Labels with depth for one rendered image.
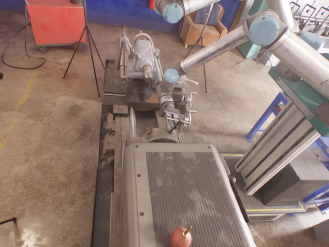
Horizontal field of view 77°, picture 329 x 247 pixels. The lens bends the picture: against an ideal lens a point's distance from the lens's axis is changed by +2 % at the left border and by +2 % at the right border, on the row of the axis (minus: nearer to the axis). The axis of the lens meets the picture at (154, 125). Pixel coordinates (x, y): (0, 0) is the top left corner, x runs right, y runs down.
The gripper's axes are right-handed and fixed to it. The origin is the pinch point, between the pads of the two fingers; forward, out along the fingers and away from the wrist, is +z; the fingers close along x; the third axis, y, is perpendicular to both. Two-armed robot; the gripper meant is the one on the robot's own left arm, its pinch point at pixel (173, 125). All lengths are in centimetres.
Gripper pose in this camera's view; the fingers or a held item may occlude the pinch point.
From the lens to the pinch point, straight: 124.1
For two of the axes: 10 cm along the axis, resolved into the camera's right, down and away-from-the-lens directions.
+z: 1.8, 7.8, -6.0
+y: 5.0, -6.0, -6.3
